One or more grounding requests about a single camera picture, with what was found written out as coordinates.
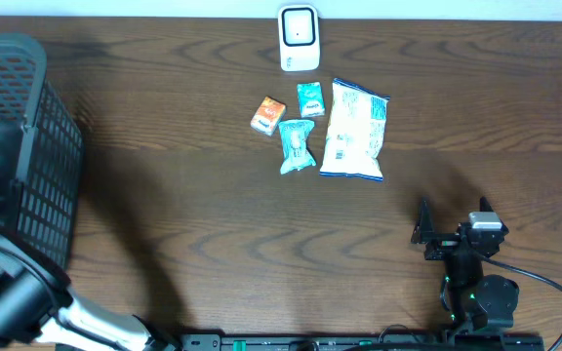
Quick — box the white blue snack bag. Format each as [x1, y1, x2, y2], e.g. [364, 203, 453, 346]
[319, 78, 390, 181]

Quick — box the teal candy pouch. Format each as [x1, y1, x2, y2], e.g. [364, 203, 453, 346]
[278, 119, 316, 175]

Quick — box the small teal box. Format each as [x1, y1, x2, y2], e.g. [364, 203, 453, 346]
[297, 82, 326, 118]

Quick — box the small orange box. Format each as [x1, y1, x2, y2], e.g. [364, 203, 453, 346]
[250, 97, 287, 137]

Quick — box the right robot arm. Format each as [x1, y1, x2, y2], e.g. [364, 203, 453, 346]
[411, 198, 519, 338]

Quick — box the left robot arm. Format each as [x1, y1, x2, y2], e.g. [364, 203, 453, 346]
[0, 226, 181, 351]

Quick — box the white barcode scanner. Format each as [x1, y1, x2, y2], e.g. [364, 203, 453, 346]
[277, 4, 321, 72]

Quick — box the grey plastic shopping basket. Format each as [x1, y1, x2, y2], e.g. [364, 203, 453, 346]
[0, 33, 84, 268]

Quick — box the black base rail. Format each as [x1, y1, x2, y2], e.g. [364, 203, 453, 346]
[179, 330, 544, 351]

